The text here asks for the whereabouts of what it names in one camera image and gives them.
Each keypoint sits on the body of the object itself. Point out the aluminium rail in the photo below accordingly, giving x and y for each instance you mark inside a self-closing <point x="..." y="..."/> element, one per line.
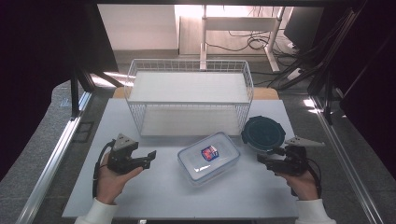
<point x="345" y="161"/>
<point x="53" y="158"/>

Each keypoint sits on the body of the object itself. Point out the clear rectangular food container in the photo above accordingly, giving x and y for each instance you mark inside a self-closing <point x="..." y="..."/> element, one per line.
<point x="191" y="168"/>

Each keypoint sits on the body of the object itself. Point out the person's left hand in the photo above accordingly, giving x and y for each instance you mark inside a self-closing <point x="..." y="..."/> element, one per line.
<point x="110" y="185"/>

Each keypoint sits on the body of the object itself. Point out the dark monitor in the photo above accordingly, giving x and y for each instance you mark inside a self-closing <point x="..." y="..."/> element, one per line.
<point x="303" y="28"/>

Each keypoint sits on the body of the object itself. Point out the person's right hand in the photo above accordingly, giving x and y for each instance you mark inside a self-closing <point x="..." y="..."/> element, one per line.
<point x="303" y="186"/>

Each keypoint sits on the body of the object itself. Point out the wooden table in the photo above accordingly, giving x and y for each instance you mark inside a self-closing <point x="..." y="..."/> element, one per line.
<point x="264" y="93"/>

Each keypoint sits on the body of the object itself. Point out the white cabinet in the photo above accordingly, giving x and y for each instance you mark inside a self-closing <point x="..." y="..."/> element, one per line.
<point x="140" y="28"/>

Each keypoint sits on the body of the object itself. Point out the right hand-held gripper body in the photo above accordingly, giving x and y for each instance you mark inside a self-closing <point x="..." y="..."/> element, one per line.
<point x="294" y="161"/>

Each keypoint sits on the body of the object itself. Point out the black curtain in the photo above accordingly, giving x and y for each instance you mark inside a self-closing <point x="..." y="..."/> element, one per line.
<point x="373" y="93"/>
<point x="37" y="46"/>

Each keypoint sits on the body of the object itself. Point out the black metal stand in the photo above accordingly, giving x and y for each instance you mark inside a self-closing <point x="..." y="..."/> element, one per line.
<point x="74" y="93"/>
<point x="327" y="93"/>

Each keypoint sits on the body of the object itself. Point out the white metal desk frame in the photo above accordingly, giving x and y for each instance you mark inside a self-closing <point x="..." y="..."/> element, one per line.
<point x="204" y="37"/>

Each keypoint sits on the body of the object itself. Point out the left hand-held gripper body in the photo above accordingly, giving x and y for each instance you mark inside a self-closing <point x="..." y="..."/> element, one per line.
<point x="121" y="158"/>

